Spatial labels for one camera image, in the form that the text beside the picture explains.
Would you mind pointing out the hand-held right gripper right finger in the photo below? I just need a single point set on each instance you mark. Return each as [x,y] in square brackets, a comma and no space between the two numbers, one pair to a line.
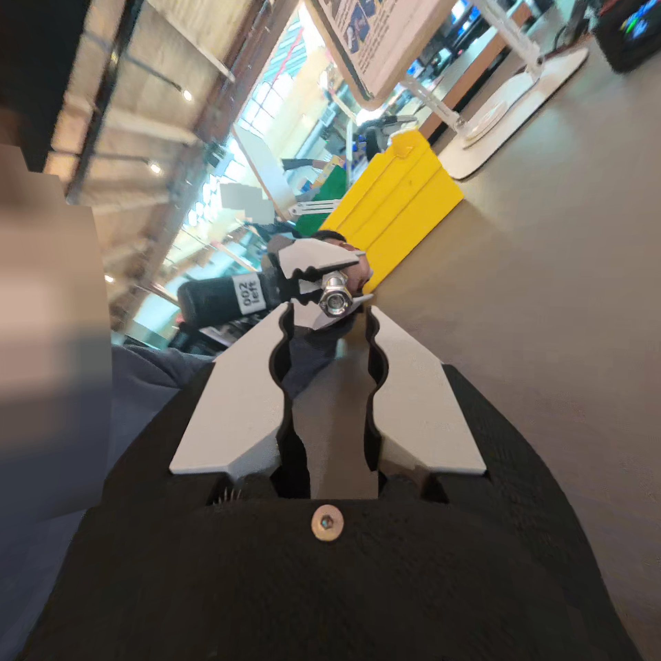
[428,413]

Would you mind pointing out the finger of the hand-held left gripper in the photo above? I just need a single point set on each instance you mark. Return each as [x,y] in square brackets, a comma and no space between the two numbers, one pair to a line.
[307,315]
[315,255]

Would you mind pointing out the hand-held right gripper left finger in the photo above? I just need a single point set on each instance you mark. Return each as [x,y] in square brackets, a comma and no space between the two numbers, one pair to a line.
[232,408]

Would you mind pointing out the yellow plastic bin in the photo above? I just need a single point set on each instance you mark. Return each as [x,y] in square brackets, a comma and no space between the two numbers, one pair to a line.
[403,201]

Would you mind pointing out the white board on arm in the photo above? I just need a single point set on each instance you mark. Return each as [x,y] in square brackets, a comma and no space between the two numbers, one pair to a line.
[258,155]

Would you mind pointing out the person's left hand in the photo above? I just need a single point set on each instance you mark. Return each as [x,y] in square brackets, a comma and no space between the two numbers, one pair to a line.
[362,276]

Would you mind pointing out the green plastic bin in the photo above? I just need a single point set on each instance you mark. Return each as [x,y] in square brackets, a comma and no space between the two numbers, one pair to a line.
[323,201]

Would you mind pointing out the person's blue grey sweater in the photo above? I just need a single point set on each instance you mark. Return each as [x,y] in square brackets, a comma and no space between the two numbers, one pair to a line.
[149,382]

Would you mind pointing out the black power station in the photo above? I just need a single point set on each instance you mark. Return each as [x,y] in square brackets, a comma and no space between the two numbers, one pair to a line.
[630,36]

